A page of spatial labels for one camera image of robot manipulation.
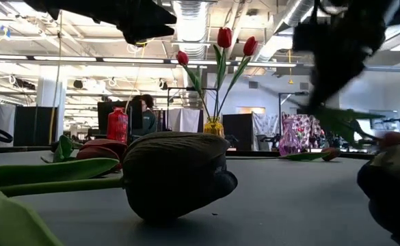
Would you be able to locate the smooth grey ceiling duct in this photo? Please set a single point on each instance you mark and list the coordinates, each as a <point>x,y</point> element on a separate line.
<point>288,17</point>

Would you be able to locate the black artificial tulip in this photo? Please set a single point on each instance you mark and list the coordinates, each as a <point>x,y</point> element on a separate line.
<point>175,174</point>
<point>391,191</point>

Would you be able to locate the black metal frame stand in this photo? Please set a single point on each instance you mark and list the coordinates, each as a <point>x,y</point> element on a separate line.
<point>168,109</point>

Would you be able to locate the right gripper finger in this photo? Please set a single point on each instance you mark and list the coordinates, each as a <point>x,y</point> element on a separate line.
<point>322,75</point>
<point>343,77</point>

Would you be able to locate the white hanging cloth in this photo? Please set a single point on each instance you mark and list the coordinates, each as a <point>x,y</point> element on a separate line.
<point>184,119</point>

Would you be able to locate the silver ribbed ceiling duct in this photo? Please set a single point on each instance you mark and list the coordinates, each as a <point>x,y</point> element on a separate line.
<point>190,27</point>

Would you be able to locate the red glass vase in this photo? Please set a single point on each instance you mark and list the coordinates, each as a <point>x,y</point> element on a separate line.
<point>117,124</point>

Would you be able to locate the white patterned cloth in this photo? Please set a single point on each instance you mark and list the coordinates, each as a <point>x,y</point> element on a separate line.
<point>266,124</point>

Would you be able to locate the black computer monitor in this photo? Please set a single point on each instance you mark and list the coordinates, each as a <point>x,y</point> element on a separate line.
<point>103,116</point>

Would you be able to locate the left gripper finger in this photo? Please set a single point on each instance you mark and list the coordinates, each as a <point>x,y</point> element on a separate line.
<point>141,13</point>
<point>145,33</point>

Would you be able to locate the bright red artificial tulip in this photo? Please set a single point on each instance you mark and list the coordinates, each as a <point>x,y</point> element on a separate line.
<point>182,58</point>
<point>250,46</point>
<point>224,37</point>

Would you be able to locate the white building column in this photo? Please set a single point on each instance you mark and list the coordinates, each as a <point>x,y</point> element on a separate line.
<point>51,95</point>

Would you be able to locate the yellow glass vase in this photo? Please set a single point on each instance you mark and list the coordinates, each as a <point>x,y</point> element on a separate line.
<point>214,127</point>

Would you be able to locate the black divider panel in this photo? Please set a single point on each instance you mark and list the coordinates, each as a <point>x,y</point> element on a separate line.
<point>237,131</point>

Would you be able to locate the black partition panel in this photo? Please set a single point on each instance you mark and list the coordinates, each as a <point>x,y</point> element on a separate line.
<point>32,126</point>

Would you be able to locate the purple floral cloth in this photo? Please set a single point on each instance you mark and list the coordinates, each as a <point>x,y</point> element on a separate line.
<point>310,128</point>

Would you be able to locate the purple glass vase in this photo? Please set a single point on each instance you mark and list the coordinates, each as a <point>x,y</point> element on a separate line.
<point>289,141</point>

